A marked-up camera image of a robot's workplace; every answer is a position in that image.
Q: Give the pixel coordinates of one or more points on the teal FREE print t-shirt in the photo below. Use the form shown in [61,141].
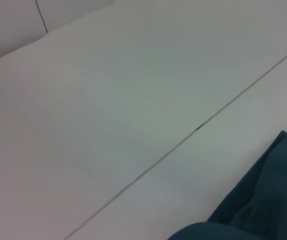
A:
[258,195]

